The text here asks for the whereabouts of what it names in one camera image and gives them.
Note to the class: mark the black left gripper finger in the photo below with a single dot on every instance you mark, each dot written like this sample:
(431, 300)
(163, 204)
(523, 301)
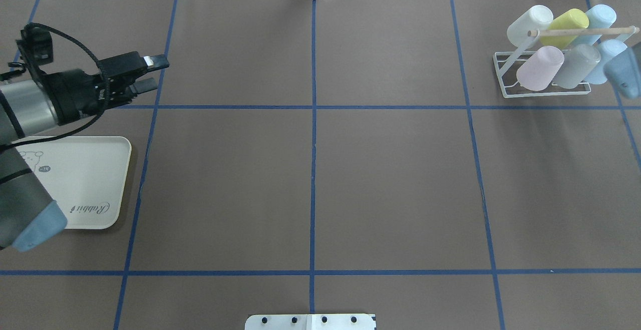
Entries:
(124, 90)
(130, 66)

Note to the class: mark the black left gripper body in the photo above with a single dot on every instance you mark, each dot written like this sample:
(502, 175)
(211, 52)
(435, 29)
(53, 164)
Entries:
(75, 92)

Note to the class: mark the white cream cup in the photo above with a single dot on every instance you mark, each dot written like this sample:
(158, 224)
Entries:
(538, 17)

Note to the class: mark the pink cup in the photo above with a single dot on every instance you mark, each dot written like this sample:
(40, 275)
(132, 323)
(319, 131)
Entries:
(537, 72)

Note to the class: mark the yellow cup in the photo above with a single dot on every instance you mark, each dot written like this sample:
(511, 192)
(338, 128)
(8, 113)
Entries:
(573, 19)

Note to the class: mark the grey cup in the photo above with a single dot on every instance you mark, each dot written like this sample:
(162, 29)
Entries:
(578, 63)

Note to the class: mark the light blue cup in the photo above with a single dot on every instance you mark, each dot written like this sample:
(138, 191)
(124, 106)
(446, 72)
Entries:
(608, 50)

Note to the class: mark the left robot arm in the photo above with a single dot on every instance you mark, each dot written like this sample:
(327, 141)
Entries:
(30, 216)

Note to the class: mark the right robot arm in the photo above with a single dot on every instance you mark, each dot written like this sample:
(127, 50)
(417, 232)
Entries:
(623, 72)

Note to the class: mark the cream plastic tray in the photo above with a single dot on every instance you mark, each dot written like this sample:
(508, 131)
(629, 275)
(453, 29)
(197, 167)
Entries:
(86, 175)

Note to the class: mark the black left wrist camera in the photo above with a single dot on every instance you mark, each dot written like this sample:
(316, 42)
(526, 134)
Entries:
(35, 47)

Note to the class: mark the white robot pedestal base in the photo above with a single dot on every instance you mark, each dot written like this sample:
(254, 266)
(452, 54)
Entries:
(312, 321)

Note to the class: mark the white wire cup rack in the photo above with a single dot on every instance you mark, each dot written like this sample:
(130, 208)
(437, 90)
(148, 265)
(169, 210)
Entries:
(506, 64)

